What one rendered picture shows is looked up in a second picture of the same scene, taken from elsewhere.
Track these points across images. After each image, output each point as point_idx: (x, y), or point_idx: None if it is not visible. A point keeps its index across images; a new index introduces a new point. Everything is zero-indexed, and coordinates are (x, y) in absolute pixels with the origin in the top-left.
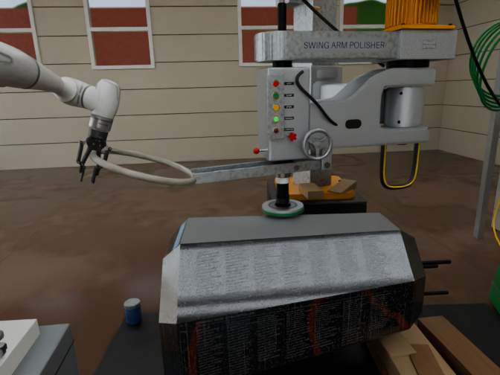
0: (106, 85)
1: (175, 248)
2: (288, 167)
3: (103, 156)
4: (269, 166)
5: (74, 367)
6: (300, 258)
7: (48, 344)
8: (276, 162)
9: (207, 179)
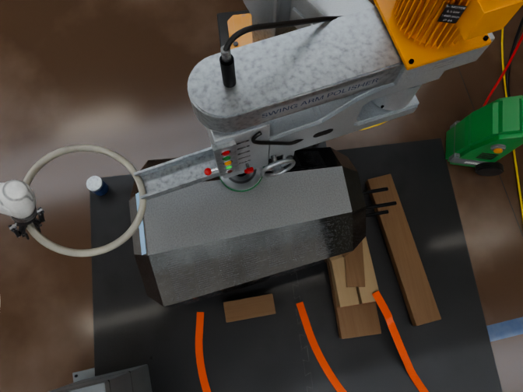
0: (15, 204)
1: (144, 255)
2: None
3: (38, 215)
4: None
5: (114, 385)
6: (258, 249)
7: None
8: None
9: (157, 195)
